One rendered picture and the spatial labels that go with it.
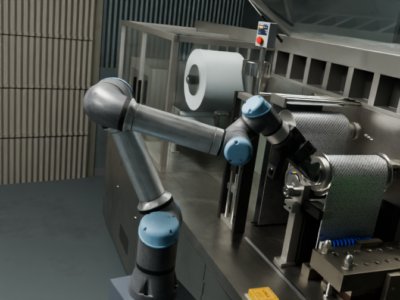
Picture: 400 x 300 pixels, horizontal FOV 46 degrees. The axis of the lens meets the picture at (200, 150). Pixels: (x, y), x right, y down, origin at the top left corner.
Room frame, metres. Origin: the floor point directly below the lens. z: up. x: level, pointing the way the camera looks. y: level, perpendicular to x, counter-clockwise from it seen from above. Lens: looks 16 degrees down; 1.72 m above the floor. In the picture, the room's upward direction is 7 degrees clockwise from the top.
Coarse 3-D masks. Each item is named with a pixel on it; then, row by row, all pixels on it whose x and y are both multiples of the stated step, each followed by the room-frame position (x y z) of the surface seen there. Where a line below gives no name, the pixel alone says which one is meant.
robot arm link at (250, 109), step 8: (256, 96) 1.37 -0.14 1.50; (248, 104) 1.36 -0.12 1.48; (256, 104) 1.33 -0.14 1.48; (264, 104) 1.34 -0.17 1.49; (248, 112) 1.33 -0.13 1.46; (256, 112) 1.33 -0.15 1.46; (264, 112) 1.33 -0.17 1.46; (272, 112) 1.35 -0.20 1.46; (248, 120) 1.34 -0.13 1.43; (256, 120) 1.34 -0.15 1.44; (264, 120) 1.34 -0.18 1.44; (272, 120) 1.35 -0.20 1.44; (280, 120) 1.37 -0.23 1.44; (256, 128) 1.34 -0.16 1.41; (264, 128) 1.35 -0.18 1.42; (272, 128) 1.35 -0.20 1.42
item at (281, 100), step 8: (272, 96) 1.77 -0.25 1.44; (280, 96) 1.72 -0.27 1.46; (288, 96) 1.75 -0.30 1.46; (296, 96) 1.77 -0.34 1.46; (304, 96) 1.82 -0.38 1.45; (312, 96) 1.84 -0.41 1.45; (320, 96) 1.85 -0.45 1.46; (280, 104) 1.71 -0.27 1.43; (296, 104) 1.72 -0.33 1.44; (304, 104) 1.73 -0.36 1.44; (312, 104) 1.76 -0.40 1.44; (320, 104) 1.78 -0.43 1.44; (328, 104) 1.80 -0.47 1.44; (336, 104) 1.80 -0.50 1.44; (344, 104) 1.81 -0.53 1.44; (352, 104) 1.82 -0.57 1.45; (360, 104) 1.84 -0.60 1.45
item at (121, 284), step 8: (112, 280) 1.26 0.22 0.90; (120, 280) 1.27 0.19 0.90; (128, 280) 1.27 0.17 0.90; (112, 288) 1.25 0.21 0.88; (120, 288) 1.23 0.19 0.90; (184, 288) 1.27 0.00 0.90; (112, 296) 1.24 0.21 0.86; (120, 296) 1.20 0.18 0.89; (128, 296) 1.19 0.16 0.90; (176, 296) 1.22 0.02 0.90; (184, 296) 1.22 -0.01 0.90; (192, 296) 1.23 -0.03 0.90
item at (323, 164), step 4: (312, 160) 1.51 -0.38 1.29; (316, 160) 1.50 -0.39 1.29; (320, 160) 1.48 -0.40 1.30; (320, 164) 1.47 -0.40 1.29; (324, 164) 1.46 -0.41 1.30; (324, 168) 1.45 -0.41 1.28; (324, 172) 1.45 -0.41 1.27; (328, 172) 1.44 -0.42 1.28; (324, 176) 1.44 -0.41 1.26; (328, 176) 1.44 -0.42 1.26; (324, 180) 1.44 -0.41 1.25; (320, 184) 1.45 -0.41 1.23; (324, 184) 1.44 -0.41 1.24; (312, 188) 1.49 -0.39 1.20; (316, 188) 1.47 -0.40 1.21; (320, 188) 1.45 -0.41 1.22
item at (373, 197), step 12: (360, 192) 1.49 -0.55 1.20; (372, 192) 1.51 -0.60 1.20; (324, 204) 1.44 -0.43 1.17; (336, 204) 1.45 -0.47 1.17; (348, 204) 1.47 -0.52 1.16; (360, 204) 1.49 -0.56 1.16; (372, 204) 1.51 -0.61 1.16; (336, 216) 1.46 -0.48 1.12; (348, 216) 1.48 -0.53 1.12; (360, 216) 1.50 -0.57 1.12; (372, 216) 1.52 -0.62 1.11; (324, 228) 1.44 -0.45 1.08; (336, 228) 1.46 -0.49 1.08; (348, 228) 1.48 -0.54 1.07; (360, 228) 1.50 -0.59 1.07; (372, 228) 1.52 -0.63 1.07
